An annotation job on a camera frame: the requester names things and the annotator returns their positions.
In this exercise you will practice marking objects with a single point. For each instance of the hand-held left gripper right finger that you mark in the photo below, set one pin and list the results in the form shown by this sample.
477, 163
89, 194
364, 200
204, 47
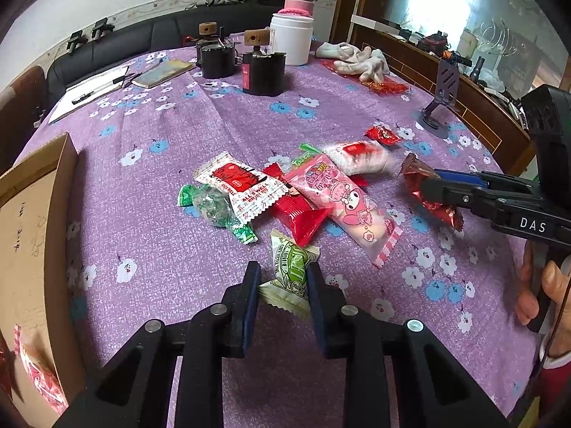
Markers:
317, 307

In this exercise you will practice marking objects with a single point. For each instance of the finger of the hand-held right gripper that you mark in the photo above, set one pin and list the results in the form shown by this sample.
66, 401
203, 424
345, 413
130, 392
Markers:
455, 198
464, 177

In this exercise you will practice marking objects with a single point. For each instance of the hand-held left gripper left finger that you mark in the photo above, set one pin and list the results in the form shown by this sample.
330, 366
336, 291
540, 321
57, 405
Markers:
250, 303

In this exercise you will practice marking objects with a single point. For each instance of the dark red foil snack packet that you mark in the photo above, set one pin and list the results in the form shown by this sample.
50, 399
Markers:
412, 183

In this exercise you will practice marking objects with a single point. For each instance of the green white snack packet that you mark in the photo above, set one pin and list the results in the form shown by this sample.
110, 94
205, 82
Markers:
290, 263

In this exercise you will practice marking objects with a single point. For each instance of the red cartoon girl snack packet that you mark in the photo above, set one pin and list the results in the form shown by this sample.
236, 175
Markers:
294, 218

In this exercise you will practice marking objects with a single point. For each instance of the pink cartoon snack packet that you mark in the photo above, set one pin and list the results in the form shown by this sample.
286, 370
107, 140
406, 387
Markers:
352, 214

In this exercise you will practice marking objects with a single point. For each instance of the white pink rice cracker packet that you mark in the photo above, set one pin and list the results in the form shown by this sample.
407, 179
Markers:
361, 156

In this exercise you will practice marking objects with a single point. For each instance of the white red snack packet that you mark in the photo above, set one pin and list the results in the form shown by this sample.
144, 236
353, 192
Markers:
232, 178

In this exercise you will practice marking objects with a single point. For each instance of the cardboard box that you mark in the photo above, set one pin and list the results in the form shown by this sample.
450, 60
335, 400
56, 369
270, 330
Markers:
35, 254

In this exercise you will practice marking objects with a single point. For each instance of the person's right forearm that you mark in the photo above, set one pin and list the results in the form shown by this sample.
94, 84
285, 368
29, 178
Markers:
555, 388

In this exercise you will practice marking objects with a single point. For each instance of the person's right hand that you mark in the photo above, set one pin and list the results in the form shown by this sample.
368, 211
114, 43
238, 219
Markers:
557, 285

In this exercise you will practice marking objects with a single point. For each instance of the wooden sideboard cabinet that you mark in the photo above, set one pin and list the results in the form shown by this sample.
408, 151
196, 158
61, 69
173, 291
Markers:
481, 98

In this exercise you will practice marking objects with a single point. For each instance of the small red candy packet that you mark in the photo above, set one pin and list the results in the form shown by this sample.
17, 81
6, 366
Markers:
383, 135

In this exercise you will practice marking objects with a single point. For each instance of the grey metal phone stand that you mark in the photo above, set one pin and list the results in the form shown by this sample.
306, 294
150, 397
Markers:
444, 84

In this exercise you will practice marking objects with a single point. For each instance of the green clear candy packet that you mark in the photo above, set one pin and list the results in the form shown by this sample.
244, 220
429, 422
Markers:
214, 209

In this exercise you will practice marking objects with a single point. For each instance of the red plastic packet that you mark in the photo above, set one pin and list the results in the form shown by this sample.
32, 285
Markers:
388, 85

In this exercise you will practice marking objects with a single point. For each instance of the orange black tool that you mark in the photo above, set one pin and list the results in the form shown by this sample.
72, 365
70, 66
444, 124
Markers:
455, 57

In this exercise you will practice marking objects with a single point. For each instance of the red black tool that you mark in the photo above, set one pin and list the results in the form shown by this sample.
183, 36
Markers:
433, 42

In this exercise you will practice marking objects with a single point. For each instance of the white glove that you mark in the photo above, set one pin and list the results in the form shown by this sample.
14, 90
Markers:
334, 50
363, 67

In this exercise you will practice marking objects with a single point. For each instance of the green striped candy packet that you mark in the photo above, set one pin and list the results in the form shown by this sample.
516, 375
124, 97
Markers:
305, 154

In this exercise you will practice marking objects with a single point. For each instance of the white flat box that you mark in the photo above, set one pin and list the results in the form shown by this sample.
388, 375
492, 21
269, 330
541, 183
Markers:
372, 23

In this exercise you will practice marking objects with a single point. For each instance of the purple floral tablecloth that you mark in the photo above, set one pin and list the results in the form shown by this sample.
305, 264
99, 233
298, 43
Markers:
178, 120

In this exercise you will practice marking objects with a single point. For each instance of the white plastic jar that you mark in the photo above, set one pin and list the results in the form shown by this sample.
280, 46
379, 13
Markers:
290, 40

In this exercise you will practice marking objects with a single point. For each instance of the pink red snack packet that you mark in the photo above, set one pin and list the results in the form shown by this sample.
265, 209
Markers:
40, 374

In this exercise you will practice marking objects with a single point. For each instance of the black canister with red label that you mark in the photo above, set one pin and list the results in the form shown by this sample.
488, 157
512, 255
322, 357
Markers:
263, 73

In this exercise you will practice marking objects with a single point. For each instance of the pink thermos with knit sleeve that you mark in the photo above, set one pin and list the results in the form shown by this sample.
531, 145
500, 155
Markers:
301, 0

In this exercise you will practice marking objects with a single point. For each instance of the black canister with wooden knob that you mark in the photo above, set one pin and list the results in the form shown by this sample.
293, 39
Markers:
216, 60

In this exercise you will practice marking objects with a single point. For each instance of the yellowish notebook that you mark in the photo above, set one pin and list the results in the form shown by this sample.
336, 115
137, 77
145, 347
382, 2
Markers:
163, 73

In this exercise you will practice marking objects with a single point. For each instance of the dark pen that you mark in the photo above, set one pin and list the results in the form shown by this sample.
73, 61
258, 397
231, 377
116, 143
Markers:
133, 80

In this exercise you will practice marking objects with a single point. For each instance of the black white pen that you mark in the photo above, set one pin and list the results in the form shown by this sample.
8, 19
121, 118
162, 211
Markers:
100, 89

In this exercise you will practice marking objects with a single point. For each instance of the white paper pad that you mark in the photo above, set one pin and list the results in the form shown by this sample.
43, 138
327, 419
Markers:
84, 91

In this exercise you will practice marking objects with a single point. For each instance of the black leather sofa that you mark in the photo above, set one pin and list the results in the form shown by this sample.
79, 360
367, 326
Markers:
147, 35

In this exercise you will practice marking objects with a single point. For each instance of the brown upholstered chair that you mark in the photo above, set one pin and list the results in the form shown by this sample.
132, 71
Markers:
22, 98

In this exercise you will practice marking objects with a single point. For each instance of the black hand-held device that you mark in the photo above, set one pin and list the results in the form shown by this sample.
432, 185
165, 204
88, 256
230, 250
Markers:
101, 28
75, 42

